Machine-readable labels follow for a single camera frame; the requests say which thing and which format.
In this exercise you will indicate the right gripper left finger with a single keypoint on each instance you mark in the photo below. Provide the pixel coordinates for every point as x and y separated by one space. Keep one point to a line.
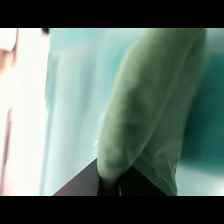
83 181

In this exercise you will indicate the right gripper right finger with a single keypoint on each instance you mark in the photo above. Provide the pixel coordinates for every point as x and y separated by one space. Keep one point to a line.
140 185

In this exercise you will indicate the green T-shirt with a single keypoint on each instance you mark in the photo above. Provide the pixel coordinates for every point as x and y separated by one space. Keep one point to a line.
150 110

